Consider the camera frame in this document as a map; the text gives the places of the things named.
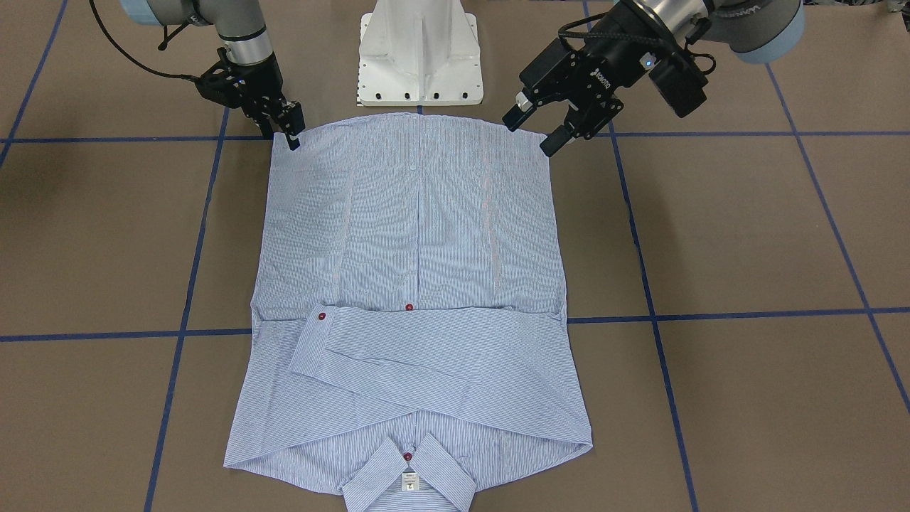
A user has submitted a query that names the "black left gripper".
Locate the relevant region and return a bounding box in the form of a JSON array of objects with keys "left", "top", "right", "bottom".
[{"left": 503, "top": 1, "right": 669, "bottom": 158}]

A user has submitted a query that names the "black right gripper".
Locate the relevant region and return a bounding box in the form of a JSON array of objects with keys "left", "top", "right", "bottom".
[{"left": 196, "top": 48, "right": 306, "bottom": 150}]

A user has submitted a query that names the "light blue striped shirt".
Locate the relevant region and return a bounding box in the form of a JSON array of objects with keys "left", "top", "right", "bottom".
[{"left": 224, "top": 113, "right": 594, "bottom": 511}]

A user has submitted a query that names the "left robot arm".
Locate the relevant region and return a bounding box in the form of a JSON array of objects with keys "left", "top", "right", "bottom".
[{"left": 503, "top": 1, "right": 805, "bottom": 156}]

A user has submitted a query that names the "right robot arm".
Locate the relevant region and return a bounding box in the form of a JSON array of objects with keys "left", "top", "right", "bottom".
[{"left": 120, "top": 1, "right": 305, "bottom": 150}]

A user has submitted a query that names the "white central robot pedestal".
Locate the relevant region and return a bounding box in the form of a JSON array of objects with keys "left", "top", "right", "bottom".
[{"left": 355, "top": 1, "right": 485, "bottom": 107}]

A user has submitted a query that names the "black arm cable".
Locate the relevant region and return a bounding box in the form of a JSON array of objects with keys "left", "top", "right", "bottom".
[{"left": 89, "top": 0, "right": 207, "bottom": 80}]

